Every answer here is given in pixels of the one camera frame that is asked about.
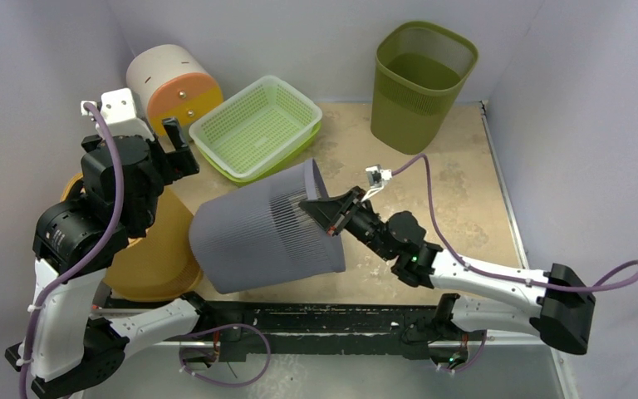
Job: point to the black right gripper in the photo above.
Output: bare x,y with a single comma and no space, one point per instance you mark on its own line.
346,211

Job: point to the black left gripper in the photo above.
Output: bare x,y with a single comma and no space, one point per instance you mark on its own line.
184,162

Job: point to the grey slatted waste basket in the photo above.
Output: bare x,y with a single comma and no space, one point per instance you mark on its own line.
258,236

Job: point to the yellow slatted waste basket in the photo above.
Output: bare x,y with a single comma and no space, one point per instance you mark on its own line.
159,267

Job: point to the olive green waste basket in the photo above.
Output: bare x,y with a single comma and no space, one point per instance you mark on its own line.
420,69

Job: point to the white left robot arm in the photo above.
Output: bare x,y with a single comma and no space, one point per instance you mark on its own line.
65,349

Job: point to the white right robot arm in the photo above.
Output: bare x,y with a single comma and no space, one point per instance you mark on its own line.
550,304

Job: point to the green solid tray underneath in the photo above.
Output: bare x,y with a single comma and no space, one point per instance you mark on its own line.
282,164

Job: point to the white drawer cabinet coloured fronts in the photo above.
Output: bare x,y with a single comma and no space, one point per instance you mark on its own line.
170,82

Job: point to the light green mesh tray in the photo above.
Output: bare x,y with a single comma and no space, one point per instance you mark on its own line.
252,130

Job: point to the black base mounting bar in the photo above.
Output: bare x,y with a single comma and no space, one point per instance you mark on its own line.
414,332

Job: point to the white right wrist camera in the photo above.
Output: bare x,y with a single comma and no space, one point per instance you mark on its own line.
378,177

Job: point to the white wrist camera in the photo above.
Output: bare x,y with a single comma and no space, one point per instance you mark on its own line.
120,111
378,177

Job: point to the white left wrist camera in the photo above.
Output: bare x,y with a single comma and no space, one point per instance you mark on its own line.
120,111

